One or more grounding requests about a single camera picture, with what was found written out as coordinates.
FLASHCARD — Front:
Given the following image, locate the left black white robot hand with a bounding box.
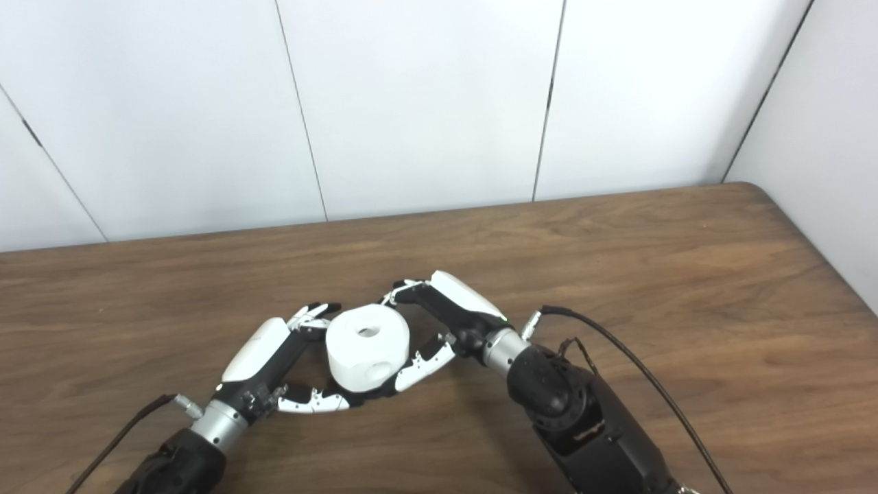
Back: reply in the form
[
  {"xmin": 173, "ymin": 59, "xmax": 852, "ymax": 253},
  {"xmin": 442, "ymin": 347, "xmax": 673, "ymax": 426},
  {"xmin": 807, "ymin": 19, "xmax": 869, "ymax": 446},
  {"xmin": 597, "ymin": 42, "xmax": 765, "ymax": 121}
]
[{"xmin": 216, "ymin": 302, "xmax": 365, "ymax": 430}]

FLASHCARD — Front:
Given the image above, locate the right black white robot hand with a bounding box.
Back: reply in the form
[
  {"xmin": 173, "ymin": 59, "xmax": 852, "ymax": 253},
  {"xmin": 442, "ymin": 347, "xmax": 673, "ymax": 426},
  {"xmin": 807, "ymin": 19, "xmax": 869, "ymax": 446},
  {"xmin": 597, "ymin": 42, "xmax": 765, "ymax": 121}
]
[{"xmin": 381, "ymin": 270, "xmax": 510, "ymax": 393}]

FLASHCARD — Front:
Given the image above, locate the round white plastic piece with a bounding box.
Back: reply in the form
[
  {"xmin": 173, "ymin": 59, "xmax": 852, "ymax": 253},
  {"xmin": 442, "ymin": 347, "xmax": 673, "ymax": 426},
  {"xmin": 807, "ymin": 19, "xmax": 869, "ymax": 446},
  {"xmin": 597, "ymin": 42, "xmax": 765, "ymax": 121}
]
[{"xmin": 325, "ymin": 305, "xmax": 411, "ymax": 393}]

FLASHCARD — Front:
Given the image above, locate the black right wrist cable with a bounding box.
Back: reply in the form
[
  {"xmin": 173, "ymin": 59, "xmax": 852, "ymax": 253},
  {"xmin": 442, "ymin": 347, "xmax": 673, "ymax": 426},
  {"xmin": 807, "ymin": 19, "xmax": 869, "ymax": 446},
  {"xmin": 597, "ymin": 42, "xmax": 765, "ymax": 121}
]
[{"xmin": 521, "ymin": 305, "xmax": 735, "ymax": 494}]

